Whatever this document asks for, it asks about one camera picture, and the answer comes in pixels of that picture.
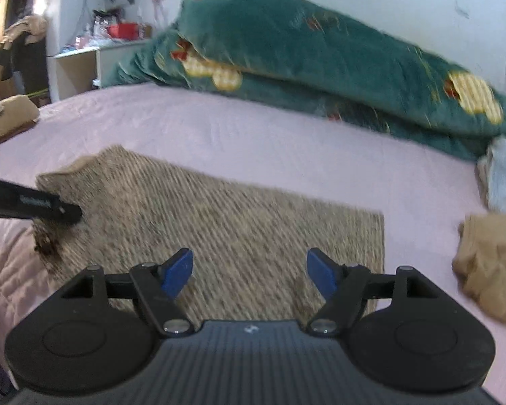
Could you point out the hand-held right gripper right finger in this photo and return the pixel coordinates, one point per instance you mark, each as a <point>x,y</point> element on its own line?
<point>321,271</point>

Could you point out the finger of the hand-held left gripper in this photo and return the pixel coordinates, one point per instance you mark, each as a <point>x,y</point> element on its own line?
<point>46,206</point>

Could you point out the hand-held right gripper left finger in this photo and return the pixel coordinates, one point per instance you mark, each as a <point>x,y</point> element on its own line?
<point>178,271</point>

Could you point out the brown striped knit garment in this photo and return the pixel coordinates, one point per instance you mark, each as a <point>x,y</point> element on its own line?
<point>219,223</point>

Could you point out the hanging dark clothes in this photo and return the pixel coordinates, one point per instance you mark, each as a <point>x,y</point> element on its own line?
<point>19,50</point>

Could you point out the brown cushioned stool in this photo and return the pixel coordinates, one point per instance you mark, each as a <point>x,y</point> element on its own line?
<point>6,118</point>

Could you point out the pink bed sheet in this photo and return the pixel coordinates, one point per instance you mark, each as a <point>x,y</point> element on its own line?
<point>253,143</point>

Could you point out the white cabinet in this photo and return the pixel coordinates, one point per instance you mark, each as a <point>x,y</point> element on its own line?
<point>90,65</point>

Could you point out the tan folded garment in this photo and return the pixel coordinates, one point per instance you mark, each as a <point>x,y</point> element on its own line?
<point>491,265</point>

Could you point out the red container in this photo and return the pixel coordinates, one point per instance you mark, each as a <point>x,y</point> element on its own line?
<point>123,31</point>

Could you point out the light blue cloth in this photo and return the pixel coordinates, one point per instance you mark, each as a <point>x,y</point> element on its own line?
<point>504,177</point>

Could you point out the green printed quilt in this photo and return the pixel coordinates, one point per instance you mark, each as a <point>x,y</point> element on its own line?
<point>320,63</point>

